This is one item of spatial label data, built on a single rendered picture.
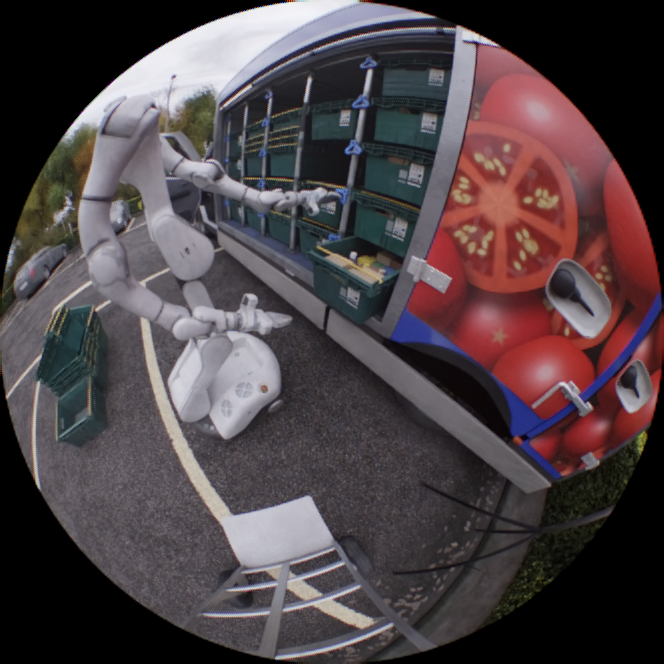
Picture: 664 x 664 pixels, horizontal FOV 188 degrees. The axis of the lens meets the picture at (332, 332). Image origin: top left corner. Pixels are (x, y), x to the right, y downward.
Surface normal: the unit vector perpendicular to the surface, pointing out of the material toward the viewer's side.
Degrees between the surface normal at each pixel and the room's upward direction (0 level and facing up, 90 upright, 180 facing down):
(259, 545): 0
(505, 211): 90
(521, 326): 90
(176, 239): 90
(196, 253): 88
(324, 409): 0
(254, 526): 0
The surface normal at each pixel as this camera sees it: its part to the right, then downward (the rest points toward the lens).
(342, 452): 0.13, -0.69
